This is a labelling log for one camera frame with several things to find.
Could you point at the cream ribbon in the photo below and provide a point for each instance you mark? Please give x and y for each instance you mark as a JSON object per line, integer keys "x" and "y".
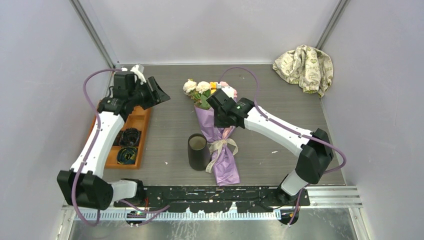
{"x": 217, "y": 146}

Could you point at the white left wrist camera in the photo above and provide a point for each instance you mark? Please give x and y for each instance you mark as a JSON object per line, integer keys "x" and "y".
{"x": 138, "y": 70}

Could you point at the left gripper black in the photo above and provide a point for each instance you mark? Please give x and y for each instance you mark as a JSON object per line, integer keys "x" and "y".
{"x": 156, "y": 97}

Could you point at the rolled dark fabric upper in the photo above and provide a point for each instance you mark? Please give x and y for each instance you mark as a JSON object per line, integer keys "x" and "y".
{"x": 130, "y": 137}

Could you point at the rolled dark fabric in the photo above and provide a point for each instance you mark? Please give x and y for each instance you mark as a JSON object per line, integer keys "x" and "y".
{"x": 130, "y": 137}
{"x": 127, "y": 155}

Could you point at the purple flower bouquet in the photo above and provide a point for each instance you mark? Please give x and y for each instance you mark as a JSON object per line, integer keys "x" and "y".
{"x": 225, "y": 169}

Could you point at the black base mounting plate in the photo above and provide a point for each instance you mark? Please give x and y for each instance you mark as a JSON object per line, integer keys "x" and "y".
{"x": 211, "y": 199}

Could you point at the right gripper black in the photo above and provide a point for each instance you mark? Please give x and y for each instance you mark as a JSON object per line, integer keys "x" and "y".
{"x": 218, "y": 124}

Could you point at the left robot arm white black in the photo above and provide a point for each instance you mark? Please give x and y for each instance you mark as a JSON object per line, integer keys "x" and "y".
{"x": 83, "y": 185}

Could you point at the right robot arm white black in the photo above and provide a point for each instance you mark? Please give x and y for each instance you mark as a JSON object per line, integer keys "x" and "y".
{"x": 311, "y": 148}

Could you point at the rolled dark fabric lower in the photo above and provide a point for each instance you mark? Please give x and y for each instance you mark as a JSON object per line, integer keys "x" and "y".
{"x": 127, "y": 155}

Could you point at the dark cylindrical vase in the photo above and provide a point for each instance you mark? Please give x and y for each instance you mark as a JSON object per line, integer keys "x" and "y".
{"x": 198, "y": 152}

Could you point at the patterned cream cloth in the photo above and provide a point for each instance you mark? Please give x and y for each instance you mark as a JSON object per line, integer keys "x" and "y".
{"x": 307, "y": 67}

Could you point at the orange compartment tray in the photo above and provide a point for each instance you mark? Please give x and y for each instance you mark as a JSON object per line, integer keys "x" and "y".
{"x": 138, "y": 119}

